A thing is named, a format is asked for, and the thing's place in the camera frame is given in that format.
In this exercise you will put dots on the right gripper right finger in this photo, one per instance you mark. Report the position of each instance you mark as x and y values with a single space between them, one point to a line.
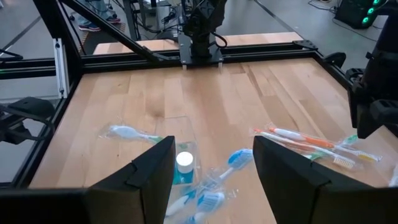
295 199

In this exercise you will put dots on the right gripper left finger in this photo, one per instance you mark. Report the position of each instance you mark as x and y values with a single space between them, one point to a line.
130 199

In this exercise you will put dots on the green toothbrush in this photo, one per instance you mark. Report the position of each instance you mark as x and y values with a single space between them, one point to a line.
311 155
124 132

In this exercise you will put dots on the blue toothbrush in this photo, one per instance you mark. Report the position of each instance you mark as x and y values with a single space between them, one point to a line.
211 200
241 158
178 205

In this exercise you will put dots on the orange toothbrushes bundle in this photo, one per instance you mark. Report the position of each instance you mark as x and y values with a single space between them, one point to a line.
343 161

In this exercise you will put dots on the orange toothbrush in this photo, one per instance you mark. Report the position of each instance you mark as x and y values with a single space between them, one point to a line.
314 141

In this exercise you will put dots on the blue mouthwash bottle white cap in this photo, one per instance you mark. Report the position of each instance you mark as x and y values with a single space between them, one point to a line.
184 161

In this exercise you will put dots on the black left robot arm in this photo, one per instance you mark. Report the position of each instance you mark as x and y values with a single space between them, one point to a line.
202 28

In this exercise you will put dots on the clear acrylic organizer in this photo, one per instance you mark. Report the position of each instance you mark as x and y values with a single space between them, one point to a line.
177 130

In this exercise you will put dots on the computer tower green lights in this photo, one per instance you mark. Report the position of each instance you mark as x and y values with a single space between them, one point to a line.
348 12

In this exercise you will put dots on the silver aluminium extrusion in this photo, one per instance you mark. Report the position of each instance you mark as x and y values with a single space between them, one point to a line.
60 68

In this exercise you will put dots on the black table frame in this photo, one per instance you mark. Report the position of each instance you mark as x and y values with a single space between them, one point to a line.
264 53

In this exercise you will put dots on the black table-level camera mount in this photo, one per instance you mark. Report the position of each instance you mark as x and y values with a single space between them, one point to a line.
31 107

